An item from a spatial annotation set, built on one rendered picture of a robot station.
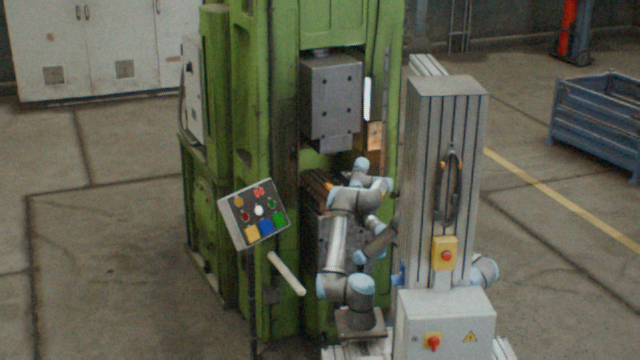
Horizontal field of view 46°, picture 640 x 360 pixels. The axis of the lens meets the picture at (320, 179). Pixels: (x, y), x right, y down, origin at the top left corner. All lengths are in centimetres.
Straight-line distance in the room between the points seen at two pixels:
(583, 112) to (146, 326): 472
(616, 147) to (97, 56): 571
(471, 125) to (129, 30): 677
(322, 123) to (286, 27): 55
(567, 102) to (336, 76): 421
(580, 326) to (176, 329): 260
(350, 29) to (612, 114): 385
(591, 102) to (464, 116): 496
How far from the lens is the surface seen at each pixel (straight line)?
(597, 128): 766
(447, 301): 297
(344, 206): 348
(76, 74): 919
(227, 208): 383
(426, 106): 270
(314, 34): 407
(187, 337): 488
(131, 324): 506
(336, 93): 405
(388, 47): 431
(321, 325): 462
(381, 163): 453
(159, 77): 933
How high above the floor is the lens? 284
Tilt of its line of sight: 24 degrees down
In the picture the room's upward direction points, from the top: straight up
